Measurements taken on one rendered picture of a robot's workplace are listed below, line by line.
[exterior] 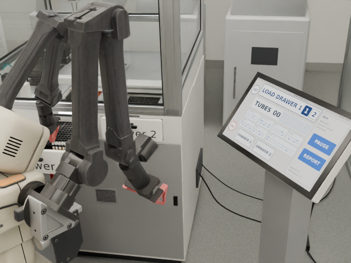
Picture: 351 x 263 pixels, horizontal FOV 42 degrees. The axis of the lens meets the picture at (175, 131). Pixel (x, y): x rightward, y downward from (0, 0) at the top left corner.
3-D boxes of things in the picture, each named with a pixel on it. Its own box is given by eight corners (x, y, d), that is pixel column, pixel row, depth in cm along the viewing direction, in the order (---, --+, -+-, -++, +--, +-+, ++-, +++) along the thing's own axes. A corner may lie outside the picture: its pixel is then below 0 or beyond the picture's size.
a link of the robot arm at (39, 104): (32, 102, 182) (44, 104, 180) (41, 93, 187) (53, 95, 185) (35, 116, 186) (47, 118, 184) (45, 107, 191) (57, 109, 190)
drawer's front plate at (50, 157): (73, 175, 189) (69, 153, 184) (9, 170, 193) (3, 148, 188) (74, 173, 190) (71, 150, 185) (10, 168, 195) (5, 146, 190)
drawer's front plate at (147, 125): (162, 142, 212) (161, 120, 207) (102, 138, 216) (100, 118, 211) (163, 140, 213) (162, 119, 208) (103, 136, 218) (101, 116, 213)
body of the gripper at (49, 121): (36, 132, 188) (32, 118, 184) (47, 118, 196) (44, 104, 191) (50, 134, 186) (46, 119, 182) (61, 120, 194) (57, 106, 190)
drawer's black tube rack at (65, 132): (68, 158, 197) (66, 145, 194) (30, 156, 200) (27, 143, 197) (85, 134, 217) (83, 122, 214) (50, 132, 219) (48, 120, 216)
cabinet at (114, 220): (187, 271, 250) (184, 145, 212) (13, 253, 266) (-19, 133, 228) (205, 175, 333) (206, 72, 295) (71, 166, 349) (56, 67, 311)
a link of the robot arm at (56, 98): (35, 87, 178) (54, 98, 178) (51, 73, 187) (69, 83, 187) (30, 108, 186) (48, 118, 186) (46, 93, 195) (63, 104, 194)
